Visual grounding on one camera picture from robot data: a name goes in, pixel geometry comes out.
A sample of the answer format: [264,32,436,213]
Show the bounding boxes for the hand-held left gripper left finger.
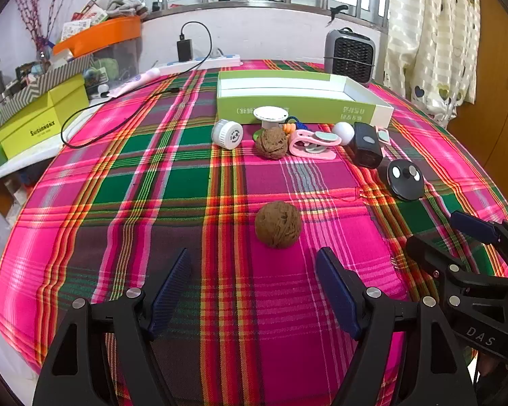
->
[31,248,195,406]

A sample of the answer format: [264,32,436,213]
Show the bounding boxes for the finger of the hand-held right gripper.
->
[450,210,508,279]
[406,234,508,305]

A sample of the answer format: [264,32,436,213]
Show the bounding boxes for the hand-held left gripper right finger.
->
[315,247,479,406]

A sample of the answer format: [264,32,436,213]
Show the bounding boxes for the black round disc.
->
[386,159,425,201]

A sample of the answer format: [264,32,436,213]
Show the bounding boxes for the brown walnut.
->
[254,202,303,249]
[254,128,289,161]

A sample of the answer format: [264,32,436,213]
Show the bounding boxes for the black rectangular device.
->
[348,122,384,167]

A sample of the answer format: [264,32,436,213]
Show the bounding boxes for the white ball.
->
[331,122,355,146]

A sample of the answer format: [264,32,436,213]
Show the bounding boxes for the white round jar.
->
[212,118,243,150]

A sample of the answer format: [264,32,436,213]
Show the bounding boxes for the orange blue toy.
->
[281,117,311,134]

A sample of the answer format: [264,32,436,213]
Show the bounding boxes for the white round disc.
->
[253,107,289,130]

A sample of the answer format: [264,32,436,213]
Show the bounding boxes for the green white cardboard box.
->
[217,70,394,128]

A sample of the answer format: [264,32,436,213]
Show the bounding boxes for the plaid tablecloth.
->
[0,59,508,406]

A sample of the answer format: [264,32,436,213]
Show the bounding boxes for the wooden wardrobe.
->
[446,0,508,221]

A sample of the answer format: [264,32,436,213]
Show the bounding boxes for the cream curtain with hearts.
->
[383,0,481,128]

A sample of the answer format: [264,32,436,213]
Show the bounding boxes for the yellow-green shoe box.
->
[0,74,89,159]

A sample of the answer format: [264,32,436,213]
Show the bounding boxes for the grey fan heater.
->
[324,28,375,84]

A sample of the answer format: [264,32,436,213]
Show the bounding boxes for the pink white wand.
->
[110,69,161,99]

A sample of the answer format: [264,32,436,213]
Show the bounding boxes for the white power strip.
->
[154,53,242,77]

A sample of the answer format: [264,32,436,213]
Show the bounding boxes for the black charger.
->
[176,39,194,62]

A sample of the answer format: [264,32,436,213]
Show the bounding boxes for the grey white striped box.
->
[0,53,94,134]

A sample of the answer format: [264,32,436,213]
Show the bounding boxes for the clear bin orange lid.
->
[52,17,144,94]

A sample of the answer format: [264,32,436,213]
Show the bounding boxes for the printed paper packets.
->
[61,2,108,39]

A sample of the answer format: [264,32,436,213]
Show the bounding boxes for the pile of white gloves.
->
[104,0,149,18]

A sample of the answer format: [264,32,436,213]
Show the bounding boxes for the purple flower branches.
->
[15,0,83,66]

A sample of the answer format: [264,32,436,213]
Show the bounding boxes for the black cable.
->
[60,21,213,150]

